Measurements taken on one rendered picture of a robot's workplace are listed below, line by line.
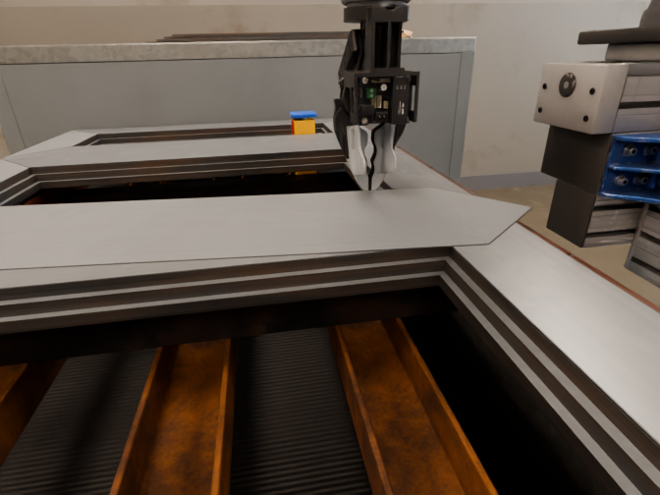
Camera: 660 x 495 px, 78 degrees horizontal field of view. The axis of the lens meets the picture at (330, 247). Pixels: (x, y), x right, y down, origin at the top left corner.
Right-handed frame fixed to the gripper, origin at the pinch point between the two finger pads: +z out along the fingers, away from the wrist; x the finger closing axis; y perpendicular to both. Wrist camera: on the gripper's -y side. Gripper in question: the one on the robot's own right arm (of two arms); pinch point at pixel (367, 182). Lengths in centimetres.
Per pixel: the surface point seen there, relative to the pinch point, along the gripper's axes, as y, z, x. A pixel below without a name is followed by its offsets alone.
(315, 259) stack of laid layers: 19.1, 1.0, -9.7
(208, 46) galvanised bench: -71, -18, -25
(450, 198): 7.0, 0.7, 8.5
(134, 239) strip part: 11.2, 0.7, -27.1
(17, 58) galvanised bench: -71, -16, -71
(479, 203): 9.4, 0.7, 11.1
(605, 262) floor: -111, 86, 157
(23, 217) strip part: 1.7, 0.8, -41.7
